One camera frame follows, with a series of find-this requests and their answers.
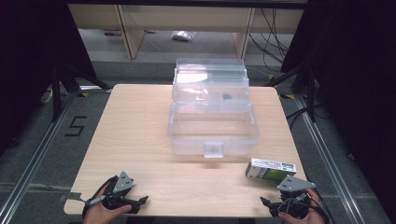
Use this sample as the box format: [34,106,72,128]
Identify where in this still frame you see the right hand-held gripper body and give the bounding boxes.
[274,175,317,219]

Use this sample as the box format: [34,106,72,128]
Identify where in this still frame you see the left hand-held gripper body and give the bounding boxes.
[101,171,140,210]

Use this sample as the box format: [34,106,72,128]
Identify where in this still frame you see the green and white carton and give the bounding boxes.
[245,157,298,183]

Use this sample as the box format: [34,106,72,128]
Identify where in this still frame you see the clear plastic storage box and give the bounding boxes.
[167,58,261,160]

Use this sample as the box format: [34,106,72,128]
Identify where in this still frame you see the person's right hand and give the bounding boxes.
[277,188,327,224]

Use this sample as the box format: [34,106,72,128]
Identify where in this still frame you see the person's left hand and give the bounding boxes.
[82,182,134,224]

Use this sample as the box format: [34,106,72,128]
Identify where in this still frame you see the grey tape piece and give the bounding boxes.
[66,191,83,202]

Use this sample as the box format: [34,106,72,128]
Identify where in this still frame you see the black metal stand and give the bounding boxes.
[50,63,114,123]
[264,61,318,123]

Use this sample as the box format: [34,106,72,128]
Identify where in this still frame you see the black curtain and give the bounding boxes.
[0,0,98,157]
[279,0,396,217]

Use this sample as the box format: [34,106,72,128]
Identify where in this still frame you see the clear plastic bag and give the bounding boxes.
[171,30,197,42]

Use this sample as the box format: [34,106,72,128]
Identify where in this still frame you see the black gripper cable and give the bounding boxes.
[81,175,120,218]
[310,187,336,224]

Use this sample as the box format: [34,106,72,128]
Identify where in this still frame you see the metal floor rail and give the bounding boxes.
[0,84,94,224]
[293,92,364,224]

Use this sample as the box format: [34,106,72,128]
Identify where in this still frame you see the black floor cable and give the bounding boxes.
[285,105,313,131]

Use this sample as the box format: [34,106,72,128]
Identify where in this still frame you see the black floor cables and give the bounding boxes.
[247,7,291,65]

